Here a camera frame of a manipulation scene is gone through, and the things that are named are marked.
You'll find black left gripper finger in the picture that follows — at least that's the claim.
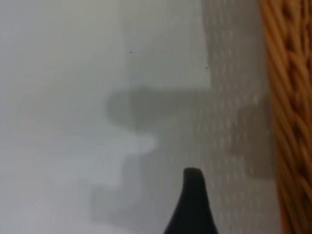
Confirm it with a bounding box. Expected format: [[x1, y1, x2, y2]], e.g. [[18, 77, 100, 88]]
[[162, 167, 220, 234]]

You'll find orange-brown wicker basket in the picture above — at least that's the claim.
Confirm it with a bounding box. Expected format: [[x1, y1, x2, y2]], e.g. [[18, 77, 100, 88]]
[[258, 0, 312, 234]]

